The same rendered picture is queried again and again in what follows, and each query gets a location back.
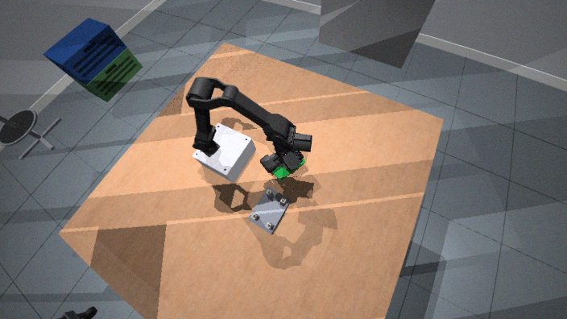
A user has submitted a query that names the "green board with square handle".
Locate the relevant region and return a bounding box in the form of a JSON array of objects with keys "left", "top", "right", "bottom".
[{"left": 273, "top": 159, "right": 306, "bottom": 181}]

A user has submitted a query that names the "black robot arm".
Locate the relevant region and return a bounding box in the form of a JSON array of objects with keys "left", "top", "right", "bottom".
[{"left": 185, "top": 77, "right": 312, "bottom": 171}]

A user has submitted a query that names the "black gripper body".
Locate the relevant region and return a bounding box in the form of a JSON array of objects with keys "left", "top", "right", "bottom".
[{"left": 260, "top": 147, "right": 292, "bottom": 173}]

